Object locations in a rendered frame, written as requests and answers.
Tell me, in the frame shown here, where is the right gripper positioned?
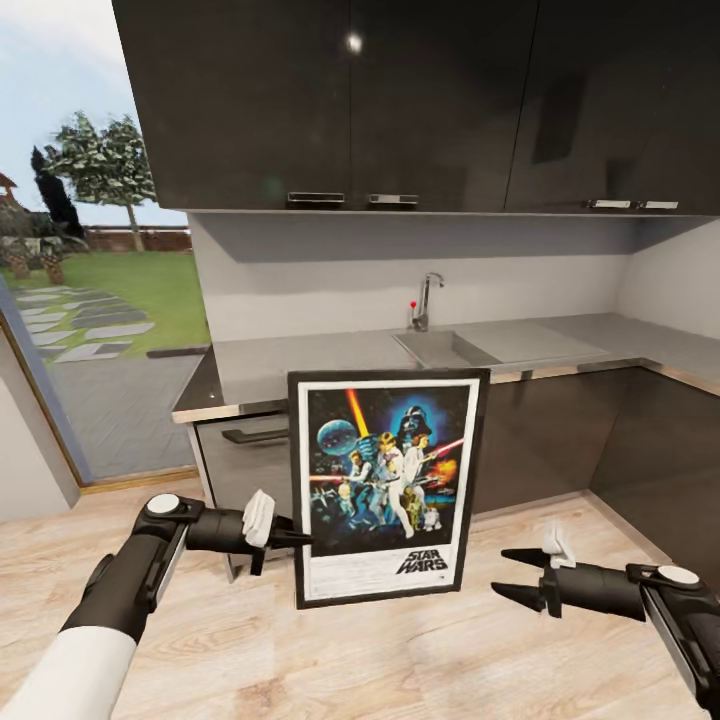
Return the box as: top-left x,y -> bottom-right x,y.
491,548 -> 611,619

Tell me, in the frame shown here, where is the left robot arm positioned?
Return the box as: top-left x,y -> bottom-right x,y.
0,489 -> 317,720

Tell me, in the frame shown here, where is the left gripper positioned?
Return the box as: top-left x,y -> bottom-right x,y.
213,509 -> 317,576

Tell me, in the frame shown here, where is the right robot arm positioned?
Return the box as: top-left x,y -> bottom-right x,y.
491,519 -> 720,720

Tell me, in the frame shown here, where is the poster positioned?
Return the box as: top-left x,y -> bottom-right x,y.
287,368 -> 491,610

